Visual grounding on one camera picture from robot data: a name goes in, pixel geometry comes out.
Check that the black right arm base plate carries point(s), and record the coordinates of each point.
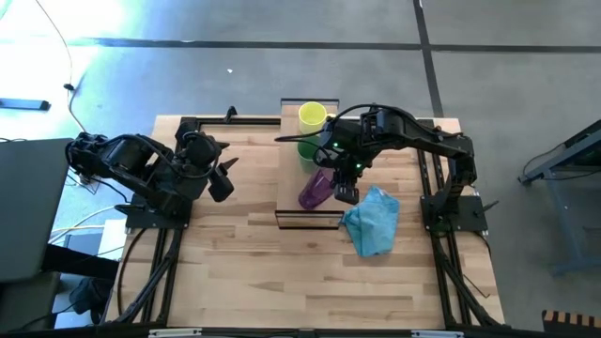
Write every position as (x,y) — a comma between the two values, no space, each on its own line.
(469,220)

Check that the black table clamp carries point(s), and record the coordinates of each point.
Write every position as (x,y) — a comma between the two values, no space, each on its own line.
(230,112)

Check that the white box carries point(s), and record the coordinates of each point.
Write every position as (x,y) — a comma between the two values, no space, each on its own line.
(112,237)

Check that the long wooden box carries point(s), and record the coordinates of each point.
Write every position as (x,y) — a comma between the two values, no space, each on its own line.
(287,188)

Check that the purple faceted tumbler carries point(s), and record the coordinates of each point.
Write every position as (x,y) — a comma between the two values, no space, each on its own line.
(313,192)

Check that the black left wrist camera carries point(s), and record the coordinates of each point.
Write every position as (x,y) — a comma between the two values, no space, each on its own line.
(220,185)

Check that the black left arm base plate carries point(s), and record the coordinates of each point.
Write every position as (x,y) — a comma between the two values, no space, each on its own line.
(145,220)

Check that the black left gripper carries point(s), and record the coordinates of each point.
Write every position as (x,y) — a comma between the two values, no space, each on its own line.
(199,150)

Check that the blue-grey metal table frame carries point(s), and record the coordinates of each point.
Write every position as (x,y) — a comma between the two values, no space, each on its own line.
(570,225)

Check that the black aluminium table frame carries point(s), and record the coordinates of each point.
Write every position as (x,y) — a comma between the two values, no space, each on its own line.
(253,121)

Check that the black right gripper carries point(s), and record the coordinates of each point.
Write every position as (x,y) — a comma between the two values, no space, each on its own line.
(345,145)

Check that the large black monitor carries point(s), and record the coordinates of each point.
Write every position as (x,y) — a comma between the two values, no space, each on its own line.
(28,206)

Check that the orange black striped object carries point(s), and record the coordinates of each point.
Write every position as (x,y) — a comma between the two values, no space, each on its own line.
(570,321)

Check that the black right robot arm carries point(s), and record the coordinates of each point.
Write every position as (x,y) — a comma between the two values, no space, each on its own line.
(422,136)

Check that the black bench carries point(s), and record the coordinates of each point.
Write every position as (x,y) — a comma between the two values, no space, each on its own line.
(80,262)

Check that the blue microfibre cloth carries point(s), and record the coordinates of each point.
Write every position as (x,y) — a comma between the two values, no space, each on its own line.
(373,225)

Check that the black bag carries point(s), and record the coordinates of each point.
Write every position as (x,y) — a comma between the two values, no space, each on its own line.
(89,296)

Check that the green plastic cup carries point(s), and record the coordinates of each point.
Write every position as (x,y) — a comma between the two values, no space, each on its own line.
(306,152)

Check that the silver frame bracket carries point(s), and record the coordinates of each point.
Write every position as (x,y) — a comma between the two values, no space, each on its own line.
(174,333)
(436,334)

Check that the yellow mug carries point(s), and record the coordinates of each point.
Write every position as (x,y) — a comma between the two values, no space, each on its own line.
(311,117)

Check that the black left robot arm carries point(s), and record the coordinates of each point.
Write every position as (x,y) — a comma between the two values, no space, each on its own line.
(131,162)

